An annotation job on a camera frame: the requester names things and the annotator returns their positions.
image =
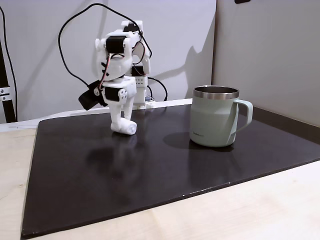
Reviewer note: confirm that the pale green steel mug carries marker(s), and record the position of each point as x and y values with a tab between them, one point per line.
210	120

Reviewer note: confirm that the small black wall object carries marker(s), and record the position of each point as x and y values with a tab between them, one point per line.
242	1

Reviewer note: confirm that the black gripper-mounted camera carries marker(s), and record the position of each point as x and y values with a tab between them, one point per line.
87	98

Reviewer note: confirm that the black table mat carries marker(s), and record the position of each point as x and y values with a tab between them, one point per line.
100	175

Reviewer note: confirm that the white pole clamp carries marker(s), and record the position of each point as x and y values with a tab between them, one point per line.
4	93

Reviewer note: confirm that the black stand pole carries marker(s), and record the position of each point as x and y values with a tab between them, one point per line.
7	110

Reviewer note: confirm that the white gauze roll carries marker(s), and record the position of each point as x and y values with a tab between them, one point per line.
128	128

